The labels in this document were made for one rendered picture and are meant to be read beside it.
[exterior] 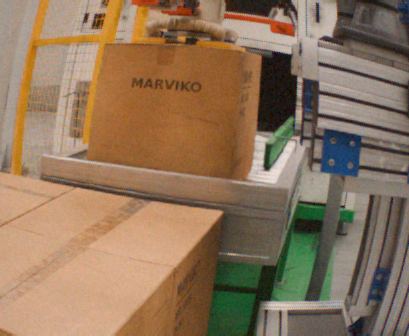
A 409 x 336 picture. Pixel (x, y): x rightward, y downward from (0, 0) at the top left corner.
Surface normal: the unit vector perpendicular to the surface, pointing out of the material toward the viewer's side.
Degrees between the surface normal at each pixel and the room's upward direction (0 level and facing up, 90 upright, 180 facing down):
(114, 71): 90
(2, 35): 90
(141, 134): 90
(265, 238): 90
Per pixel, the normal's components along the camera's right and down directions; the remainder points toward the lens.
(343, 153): -0.07, 0.13
